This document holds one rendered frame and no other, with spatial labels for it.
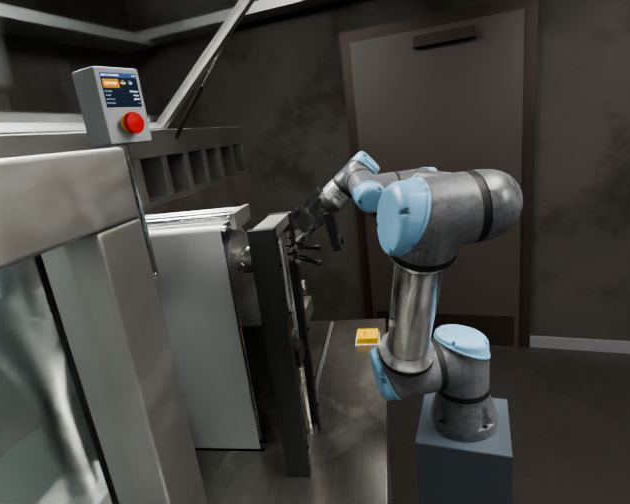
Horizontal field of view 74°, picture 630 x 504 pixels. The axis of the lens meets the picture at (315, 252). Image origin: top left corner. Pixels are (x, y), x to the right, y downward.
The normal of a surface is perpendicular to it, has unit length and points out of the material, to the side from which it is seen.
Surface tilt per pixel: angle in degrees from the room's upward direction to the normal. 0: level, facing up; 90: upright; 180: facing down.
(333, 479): 0
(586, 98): 90
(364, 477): 0
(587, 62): 90
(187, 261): 90
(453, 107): 90
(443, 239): 115
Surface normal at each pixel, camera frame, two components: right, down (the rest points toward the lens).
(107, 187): 0.98, -0.07
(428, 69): -0.35, 0.30
